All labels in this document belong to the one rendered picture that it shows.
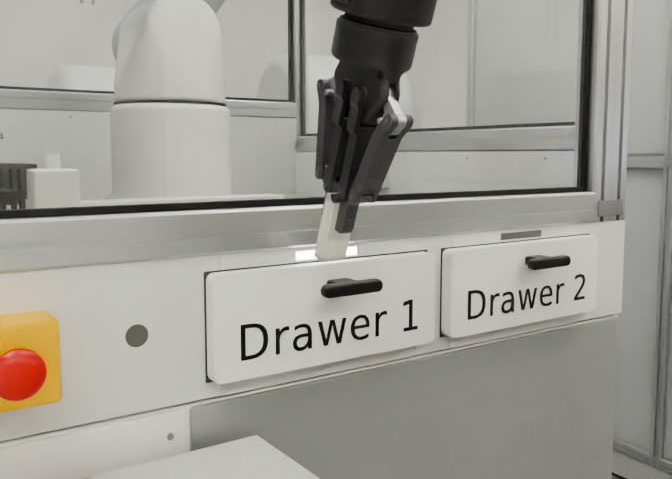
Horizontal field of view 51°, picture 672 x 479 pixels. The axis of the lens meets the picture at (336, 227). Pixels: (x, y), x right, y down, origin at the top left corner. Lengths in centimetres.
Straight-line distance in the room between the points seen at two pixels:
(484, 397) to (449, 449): 8
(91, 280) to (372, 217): 32
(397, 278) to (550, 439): 41
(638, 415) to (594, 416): 154
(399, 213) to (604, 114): 41
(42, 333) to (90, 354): 8
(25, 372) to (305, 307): 29
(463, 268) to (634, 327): 181
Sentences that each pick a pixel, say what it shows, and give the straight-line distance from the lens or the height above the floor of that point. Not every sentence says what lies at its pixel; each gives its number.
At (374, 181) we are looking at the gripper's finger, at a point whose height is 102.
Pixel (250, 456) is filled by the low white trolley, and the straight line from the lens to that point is 71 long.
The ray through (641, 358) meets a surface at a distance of 267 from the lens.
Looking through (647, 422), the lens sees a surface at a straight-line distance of 271.
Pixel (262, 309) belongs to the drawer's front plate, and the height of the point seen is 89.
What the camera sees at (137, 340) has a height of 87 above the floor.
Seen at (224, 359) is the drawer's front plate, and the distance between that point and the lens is 72.
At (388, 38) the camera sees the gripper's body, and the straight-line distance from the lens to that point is 63.
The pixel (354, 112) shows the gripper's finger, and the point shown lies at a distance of 65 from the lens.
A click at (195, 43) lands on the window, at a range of 73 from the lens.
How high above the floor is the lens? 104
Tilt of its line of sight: 6 degrees down
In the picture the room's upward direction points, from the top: straight up
